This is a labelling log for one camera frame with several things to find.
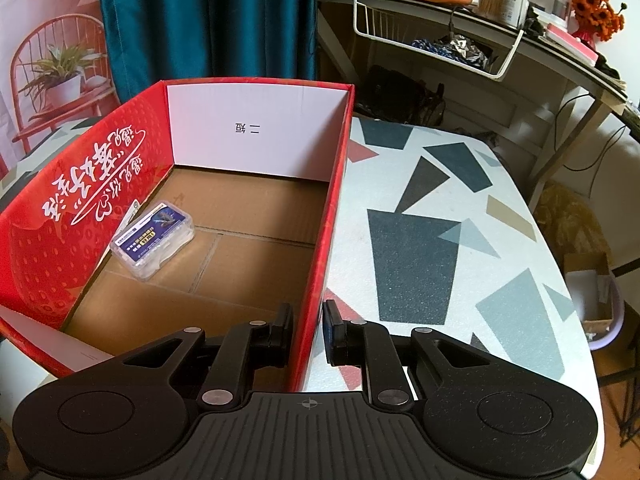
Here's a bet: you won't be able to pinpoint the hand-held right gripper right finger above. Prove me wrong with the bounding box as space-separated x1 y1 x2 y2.
322 299 507 411

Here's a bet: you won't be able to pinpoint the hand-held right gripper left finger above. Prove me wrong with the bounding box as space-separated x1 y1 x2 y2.
120 302 296 411

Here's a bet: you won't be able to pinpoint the red cardboard box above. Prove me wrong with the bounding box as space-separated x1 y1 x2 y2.
0 77 357 393

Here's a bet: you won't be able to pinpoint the geometric patterned tablecloth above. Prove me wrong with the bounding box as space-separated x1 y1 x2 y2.
0 115 603 467

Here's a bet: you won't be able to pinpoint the clear plastic box blue label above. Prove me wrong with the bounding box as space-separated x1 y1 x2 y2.
109 201 196 281

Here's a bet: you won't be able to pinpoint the black bag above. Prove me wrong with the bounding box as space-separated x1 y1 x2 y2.
357 66 447 127

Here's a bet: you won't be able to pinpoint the yellow plastic bag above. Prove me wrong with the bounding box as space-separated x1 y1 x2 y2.
534 182 610 272

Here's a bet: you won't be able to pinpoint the purple bin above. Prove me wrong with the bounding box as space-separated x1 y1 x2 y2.
564 252 627 352

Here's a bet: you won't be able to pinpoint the teal curtain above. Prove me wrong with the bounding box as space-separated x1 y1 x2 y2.
96 0 323 106

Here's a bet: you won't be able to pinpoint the grey desk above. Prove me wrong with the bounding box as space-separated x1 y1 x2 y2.
316 0 630 211

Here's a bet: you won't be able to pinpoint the pink book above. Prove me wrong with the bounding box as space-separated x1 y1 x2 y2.
544 24 600 67

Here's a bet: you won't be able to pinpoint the orange artificial flowers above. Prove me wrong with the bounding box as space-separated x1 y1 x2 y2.
562 0 629 51

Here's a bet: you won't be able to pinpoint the white wire basket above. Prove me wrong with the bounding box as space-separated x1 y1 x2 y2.
352 0 526 82

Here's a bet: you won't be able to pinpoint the wall poster with red chair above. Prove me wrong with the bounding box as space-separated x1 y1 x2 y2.
0 0 122 161

